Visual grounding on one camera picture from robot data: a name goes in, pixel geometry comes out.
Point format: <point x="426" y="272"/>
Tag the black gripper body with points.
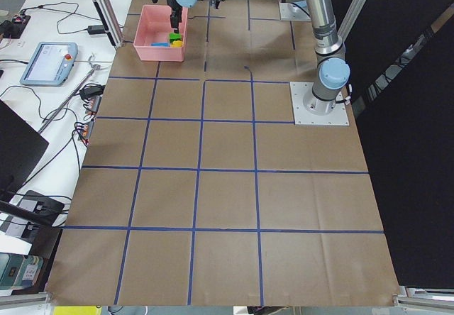
<point x="174" y="9"/>

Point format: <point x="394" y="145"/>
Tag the yellow toy block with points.
<point x="176" y="44"/>

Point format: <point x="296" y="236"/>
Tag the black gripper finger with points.
<point x="176" y="19"/>

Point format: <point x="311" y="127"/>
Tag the metal rod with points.
<point x="94" y="67"/>

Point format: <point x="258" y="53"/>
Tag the blue toy block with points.
<point x="164" y="44"/>

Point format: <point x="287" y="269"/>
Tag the teach pendant tablet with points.
<point x="50" y="64"/>

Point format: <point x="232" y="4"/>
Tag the black monitor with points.
<point x="21" y="150"/>

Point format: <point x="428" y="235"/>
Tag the green toy block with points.
<point x="173" y="37"/>

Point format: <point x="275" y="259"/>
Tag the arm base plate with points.
<point x="310" y="111"/>
<point x="294" y="11"/>

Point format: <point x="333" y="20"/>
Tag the pink plastic box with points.
<point x="154" y="27"/>

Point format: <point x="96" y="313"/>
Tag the aluminium frame post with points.
<point x="109" y="21"/>

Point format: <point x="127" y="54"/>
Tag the black power adapter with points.
<point x="95" y="29"/>

